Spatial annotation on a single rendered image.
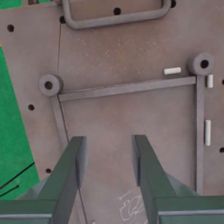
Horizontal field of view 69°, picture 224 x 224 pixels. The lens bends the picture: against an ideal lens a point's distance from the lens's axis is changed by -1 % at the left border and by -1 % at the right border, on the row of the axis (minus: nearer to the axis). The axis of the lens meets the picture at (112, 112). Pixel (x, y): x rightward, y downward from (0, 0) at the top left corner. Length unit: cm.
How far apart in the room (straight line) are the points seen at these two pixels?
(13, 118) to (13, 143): 30
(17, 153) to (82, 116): 191
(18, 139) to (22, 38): 182
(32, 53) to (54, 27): 6
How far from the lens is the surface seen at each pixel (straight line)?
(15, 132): 212
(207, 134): 40
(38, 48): 36
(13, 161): 230
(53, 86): 32
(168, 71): 34
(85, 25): 33
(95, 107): 34
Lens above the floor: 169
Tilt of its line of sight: 75 degrees down
